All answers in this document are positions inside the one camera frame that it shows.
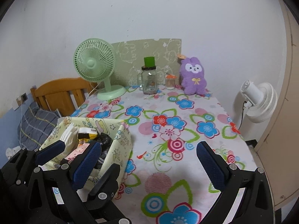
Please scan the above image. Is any yellow cartoon packet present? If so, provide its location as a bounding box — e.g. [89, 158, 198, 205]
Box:
[77, 127, 98, 144]

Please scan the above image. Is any beige wooden wardrobe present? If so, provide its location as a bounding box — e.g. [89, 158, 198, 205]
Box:
[253, 0, 299, 215]

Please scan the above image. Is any green patterned board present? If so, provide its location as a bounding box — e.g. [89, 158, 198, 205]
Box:
[111, 38, 182, 87]

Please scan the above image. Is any purple plush toy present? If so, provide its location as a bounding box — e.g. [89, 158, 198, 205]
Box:
[179, 56, 208, 95]

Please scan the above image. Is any floral tablecloth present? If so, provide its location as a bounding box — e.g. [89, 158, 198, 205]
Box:
[53, 84, 255, 224]

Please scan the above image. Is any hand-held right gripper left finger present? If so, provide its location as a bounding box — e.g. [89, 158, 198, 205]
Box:
[23, 141, 102, 224]

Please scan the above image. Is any black fan cable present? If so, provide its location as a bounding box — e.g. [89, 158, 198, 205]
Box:
[239, 100, 248, 131]

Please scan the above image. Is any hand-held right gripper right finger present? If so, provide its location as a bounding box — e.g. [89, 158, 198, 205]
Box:
[196, 141, 274, 224]

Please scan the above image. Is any green desk fan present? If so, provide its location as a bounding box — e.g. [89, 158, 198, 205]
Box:
[73, 39, 127, 101]

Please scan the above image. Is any small glass jar orange lid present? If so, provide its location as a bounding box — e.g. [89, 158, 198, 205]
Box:
[165, 74, 175, 90]

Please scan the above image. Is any wooden chair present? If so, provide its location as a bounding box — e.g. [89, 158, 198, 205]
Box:
[30, 77, 97, 118]

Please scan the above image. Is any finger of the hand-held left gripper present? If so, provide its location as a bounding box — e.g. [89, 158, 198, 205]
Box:
[85, 163, 132, 224]
[2, 141, 66, 185]

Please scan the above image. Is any white fan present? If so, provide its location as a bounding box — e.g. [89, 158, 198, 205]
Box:
[241, 80, 278, 124]

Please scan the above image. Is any white cloth bundle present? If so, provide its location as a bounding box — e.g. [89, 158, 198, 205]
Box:
[59, 123, 78, 146]

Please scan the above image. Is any green fan cable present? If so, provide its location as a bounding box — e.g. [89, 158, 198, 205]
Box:
[87, 84, 100, 97]

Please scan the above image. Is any blue plaid pillow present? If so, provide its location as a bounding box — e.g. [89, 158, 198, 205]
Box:
[19, 101, 62, 150]

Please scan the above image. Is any yellow fabric storage box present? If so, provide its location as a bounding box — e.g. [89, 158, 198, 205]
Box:
[38, 116, 133, 190]

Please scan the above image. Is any glass jar with green cap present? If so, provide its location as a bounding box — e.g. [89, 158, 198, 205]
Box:
[141, 56, 157, 95]

